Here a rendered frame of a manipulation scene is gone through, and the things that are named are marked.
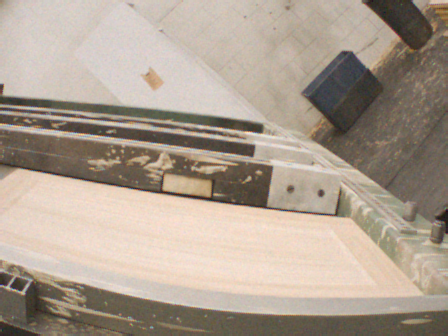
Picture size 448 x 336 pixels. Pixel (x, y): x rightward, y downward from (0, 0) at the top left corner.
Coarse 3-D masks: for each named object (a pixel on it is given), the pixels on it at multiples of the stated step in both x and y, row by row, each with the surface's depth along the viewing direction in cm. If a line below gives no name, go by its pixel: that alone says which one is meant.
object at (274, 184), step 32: (0, 128) 107; (32, 128) 112; (0, 160) 108; (32, 160) 108; (64, 160) 109; (96, 160) 109; (128, 160) 109; (160, 160) 110; (192, 160) 110; (224, 160) 110; (256, 160) 114; (224, 192) 111; (256, 192) 111; (288, 192) 111; (320, 192) 112
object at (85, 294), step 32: (0, 256) 46; (32, 256) 49; (64, 288) 46; (96, 288) 46; (128, 288) 48; (160, 288) 50; (192, 288) 52; (96, 320) 47; (128, 320) 47; (160, 320) 47; (192, 320) 47; (224, 320) 47; (256, 320) 47; (288, 320) 48; (320, 320) 48; (352, 320) 48; (384, 320) 48; (416, 320) 49
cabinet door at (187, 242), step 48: (0, 192) 78; (48, 192) 86; (96, 192) 93; (144, 192) 99; (0, 240) 57; (48, 240) 63; (96, 240) 68; (144, 240) 73; (192, 240) 77; (240, 240) 81; (288, 240) 84; (336, 240) 86; (240, 288) 60; (288, 288) 62; (336, 288) 63; (384, 288) 63
